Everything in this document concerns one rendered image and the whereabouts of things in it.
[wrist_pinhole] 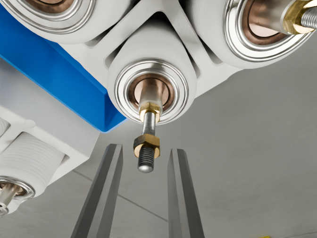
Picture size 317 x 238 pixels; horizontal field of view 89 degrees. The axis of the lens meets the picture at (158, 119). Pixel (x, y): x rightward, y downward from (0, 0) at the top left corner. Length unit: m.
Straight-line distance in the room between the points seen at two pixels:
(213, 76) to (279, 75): 0.30
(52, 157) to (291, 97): 0.61
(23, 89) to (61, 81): 0.07
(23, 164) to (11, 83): 0.15
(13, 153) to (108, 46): 0.25
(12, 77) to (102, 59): 0.21
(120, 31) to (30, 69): 0.22
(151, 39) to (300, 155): 0.74
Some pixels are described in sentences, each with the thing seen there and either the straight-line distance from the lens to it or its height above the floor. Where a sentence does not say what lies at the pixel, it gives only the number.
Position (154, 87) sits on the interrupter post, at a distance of 0.16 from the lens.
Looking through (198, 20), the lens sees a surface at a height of 0.21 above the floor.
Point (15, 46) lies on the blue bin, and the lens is 0.42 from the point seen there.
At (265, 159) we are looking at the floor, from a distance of 0.76.
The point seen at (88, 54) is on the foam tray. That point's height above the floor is 0.18.
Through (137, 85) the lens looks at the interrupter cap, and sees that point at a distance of 0.17.
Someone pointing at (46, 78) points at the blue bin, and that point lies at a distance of 0.40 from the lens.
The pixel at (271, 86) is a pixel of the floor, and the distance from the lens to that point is 0.54.
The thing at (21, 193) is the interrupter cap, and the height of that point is 0.25.
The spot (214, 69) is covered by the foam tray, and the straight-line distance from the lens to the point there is 0.24.
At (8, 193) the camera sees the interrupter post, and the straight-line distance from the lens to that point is 0.38.
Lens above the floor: 0.40
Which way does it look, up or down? 52 degrees down
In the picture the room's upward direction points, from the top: 179 degrees counter-clockwise
